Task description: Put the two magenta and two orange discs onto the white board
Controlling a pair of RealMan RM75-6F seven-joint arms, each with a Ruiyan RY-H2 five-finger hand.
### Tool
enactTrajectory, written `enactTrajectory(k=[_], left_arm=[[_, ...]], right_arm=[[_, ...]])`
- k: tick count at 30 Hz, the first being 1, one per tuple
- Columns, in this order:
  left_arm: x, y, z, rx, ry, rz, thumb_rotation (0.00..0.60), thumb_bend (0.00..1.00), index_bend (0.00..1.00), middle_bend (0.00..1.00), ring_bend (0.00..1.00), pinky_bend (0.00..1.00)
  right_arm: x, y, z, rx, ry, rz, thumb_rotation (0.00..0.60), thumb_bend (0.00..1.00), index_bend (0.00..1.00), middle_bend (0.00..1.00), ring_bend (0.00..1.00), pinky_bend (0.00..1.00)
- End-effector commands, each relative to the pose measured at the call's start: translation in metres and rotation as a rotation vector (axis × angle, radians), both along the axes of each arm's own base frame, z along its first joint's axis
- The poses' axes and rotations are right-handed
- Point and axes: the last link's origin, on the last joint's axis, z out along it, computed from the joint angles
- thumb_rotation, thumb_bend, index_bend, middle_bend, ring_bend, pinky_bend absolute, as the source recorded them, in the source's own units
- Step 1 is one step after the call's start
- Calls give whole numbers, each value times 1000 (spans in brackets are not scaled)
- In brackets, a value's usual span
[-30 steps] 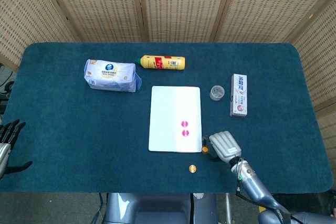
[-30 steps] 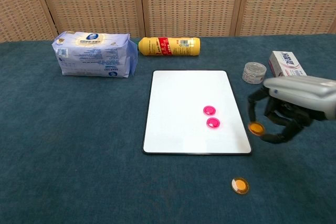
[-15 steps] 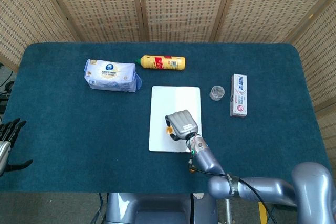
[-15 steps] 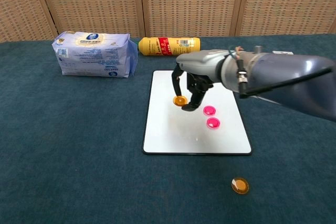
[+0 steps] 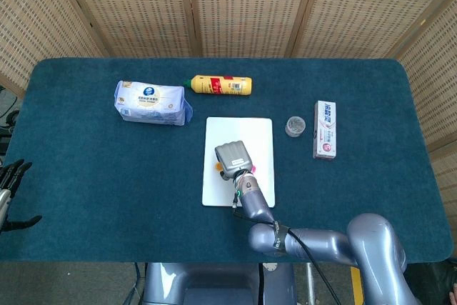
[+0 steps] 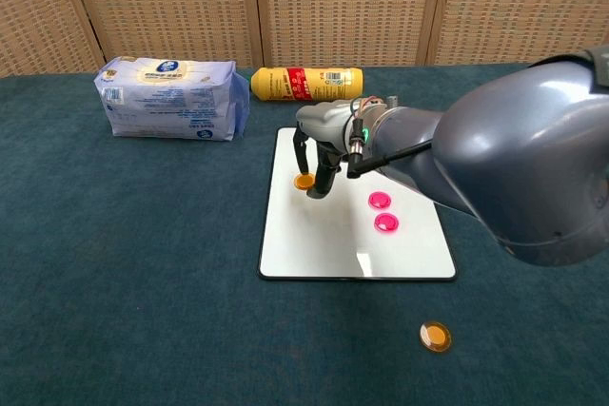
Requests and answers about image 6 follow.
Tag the woven folding screen panel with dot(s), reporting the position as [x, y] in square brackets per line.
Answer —
[166, 2]
[347, 2]
[33, 11]
[523, 2]

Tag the pink disc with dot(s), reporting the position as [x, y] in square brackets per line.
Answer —
[380, 200]
[386, 222]

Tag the orange disc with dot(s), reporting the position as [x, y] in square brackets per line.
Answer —
[302, 182]
[435, 336]

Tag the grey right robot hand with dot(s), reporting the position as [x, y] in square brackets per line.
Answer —
[326, 123]

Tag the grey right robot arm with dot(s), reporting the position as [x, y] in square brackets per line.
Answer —
[523, 149]

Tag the white magnetic board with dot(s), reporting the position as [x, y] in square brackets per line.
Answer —
[304, 244]

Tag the yellow bottle with red label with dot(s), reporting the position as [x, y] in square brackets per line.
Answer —
[304, 84]

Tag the teal table cloth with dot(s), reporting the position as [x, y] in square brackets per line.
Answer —
[143, 235]

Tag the blue tissue pack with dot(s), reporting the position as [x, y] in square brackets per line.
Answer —
[166, 102]

